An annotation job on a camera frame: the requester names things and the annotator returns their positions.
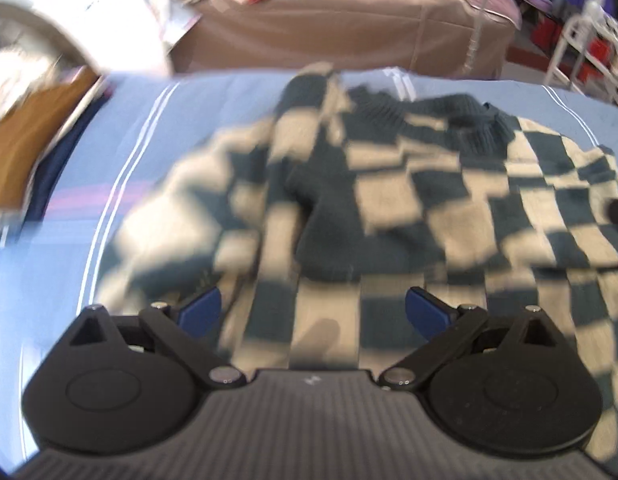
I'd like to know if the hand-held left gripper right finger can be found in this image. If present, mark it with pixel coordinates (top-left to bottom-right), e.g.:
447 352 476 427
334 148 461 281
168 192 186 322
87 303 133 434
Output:
378 287 566 391

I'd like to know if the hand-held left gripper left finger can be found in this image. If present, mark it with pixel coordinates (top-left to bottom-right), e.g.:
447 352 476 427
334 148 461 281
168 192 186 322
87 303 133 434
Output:
64 287 246 391

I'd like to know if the green beige checkered sweater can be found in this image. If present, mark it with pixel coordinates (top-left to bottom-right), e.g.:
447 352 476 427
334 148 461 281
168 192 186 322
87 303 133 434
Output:
96 62 618 476

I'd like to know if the blue striped bed sheet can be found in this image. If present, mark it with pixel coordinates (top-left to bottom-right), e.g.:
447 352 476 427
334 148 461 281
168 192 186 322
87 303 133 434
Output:
0 67 618 473

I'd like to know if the white metal rack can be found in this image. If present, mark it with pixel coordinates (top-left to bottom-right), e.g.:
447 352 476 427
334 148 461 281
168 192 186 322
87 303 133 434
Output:
541 0 618 103

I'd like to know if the folded navy garment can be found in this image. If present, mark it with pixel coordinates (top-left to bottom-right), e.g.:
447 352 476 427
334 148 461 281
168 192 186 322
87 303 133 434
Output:
21 87 112 226

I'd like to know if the folded brown garment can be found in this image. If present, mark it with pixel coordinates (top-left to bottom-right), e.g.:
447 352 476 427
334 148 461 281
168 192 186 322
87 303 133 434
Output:
0 67 97 208

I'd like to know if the floral beige quilt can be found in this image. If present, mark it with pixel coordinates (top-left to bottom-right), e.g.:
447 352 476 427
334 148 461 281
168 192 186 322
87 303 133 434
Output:
0 47 74 126

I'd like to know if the brown covered sofa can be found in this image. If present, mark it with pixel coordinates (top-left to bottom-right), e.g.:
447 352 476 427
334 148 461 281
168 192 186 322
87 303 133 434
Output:
171 0 522 81

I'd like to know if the white round machine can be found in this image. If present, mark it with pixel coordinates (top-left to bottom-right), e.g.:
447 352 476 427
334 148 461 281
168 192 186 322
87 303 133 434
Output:
0 0 172 78

